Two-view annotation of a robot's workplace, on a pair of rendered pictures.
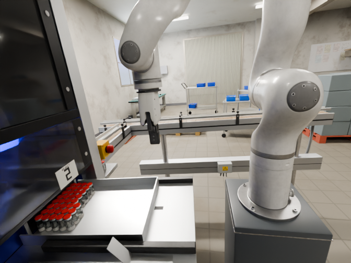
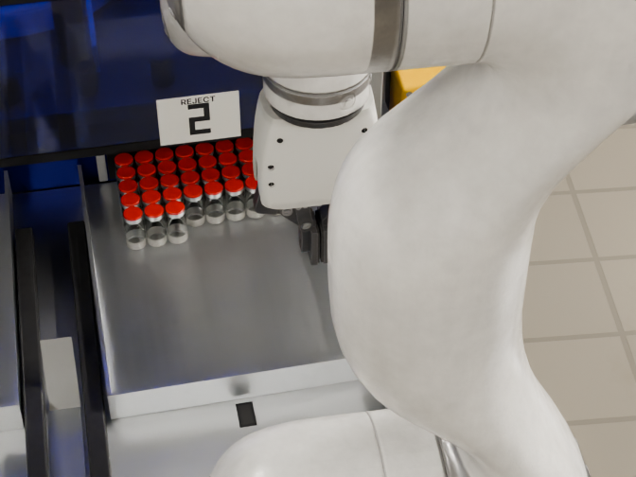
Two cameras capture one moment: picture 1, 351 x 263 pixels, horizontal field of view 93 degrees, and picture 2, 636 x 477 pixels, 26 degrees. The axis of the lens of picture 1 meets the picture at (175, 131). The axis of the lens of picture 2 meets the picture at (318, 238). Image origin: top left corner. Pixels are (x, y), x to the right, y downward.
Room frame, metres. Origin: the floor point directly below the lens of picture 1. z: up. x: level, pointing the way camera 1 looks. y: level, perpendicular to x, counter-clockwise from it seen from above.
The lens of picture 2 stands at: (0.28, -0.75, 1.92)
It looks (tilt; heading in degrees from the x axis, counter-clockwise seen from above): 44 degrees down; 73
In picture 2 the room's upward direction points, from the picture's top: straight up
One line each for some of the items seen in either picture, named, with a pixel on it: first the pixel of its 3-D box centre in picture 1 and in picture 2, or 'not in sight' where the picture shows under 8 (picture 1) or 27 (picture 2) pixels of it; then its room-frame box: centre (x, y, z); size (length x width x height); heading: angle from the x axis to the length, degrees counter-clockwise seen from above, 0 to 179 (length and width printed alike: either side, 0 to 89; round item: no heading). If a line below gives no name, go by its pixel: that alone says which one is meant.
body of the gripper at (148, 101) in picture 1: (150, 105); (317, 139); (0.52, 0.07, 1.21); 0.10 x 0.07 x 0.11; 174
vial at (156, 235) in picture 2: (73, 216); (155, 225); (0.42, 0.34, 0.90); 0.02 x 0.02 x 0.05
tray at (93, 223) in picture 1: (103, 204); (217, 264); (0.47, 0.27, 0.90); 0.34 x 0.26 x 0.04; 85
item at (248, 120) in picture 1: (207, 120); not in sight; (1.37, -0.28, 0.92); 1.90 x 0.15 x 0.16; 84
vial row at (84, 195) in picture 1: (78, 203); (203, 203); (0.48, 0.35, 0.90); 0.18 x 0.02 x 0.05; 175
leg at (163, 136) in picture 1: (166, 169); not in sight; (1.41, 0.11, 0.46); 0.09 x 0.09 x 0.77; 84
